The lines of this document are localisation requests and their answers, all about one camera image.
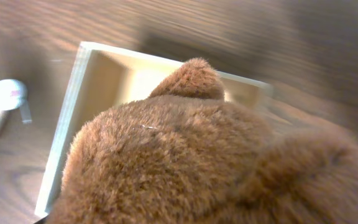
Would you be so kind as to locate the brown plush capybara toy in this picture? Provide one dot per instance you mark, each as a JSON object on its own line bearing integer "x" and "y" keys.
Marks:
{"x": 304, "y": 177}

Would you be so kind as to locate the pig face rattle drum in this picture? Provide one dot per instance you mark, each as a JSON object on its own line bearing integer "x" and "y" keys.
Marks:
{"x": 13, "y": 95}

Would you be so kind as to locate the white cardboard box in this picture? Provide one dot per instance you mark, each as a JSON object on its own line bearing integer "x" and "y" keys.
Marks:
{"x": 104, "y": 93}

